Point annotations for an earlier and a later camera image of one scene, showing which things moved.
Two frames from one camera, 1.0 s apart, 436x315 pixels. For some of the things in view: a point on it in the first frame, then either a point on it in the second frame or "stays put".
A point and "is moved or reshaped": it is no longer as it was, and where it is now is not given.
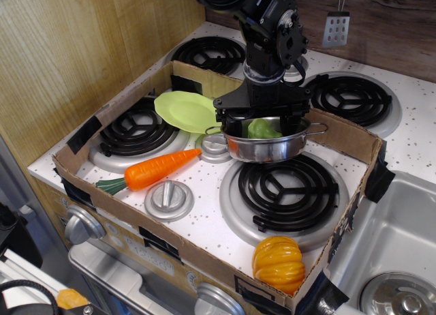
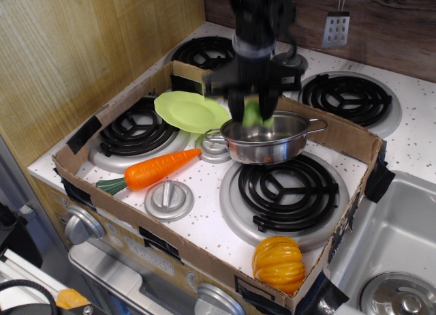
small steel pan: [268, 150] stays put
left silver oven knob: [81, 227] stays put
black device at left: [16, 239] stays put
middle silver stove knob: [214, 148] stays put
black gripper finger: [290, 125] to [268, 101]
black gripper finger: [234, 127] to [236, 104]
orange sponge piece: [69, 298] stays put
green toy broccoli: [261, 128] is moved or reshaped
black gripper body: [275, 100] to [248, 76]
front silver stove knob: [169, 201] stays put
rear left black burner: [223, 54] stays put
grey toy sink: [397, 234] stays put
